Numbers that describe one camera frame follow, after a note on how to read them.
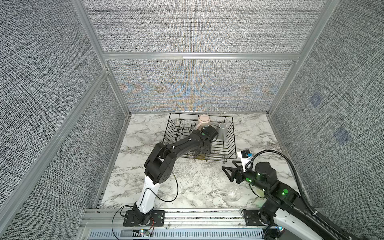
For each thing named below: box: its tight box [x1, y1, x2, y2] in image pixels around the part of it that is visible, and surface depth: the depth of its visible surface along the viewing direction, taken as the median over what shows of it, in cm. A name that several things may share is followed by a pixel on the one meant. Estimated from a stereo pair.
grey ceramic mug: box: [217, 122, 228, 141], surface depth 97 cm
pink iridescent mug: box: [196, 114, 211, 130], surface depth 99 cm
